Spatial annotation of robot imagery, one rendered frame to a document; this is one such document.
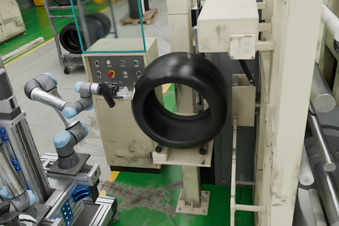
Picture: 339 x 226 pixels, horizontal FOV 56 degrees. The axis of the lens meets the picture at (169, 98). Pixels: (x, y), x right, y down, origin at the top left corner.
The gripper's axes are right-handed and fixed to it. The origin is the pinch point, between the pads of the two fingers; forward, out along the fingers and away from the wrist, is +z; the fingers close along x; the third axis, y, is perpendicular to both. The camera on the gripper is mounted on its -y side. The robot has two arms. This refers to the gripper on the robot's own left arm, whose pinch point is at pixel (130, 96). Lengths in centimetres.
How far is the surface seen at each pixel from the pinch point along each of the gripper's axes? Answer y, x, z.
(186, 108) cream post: -20.0, 26.9, 32.5
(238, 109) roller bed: -11, 20, 68
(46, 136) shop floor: -142, 116, -148
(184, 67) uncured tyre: 26.9, -8.1, 33.8
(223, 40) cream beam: 53, -35, 53
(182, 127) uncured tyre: -27.0, 12.8, 31.9
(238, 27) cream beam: 59, -35, 58
